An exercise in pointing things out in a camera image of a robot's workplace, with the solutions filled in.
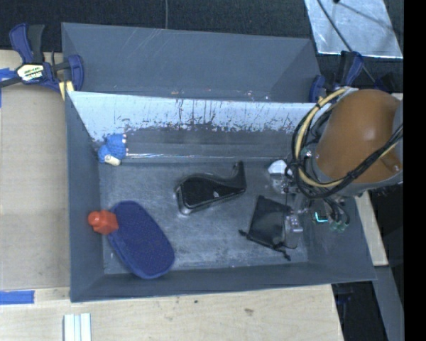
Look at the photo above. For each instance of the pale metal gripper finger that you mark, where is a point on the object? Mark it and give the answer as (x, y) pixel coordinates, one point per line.
(294, 233)

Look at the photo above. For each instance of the grey metal bin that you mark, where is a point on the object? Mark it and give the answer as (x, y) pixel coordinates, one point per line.
(206, 236)

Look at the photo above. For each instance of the red plastic block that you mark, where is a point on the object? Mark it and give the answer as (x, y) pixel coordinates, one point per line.
(100, 221)

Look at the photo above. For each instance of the blue knitted toy animal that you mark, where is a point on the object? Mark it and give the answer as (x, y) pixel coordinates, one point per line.
(114, 147)

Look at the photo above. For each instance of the brown cardboard board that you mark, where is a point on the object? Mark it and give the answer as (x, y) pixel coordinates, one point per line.
(32, 190)

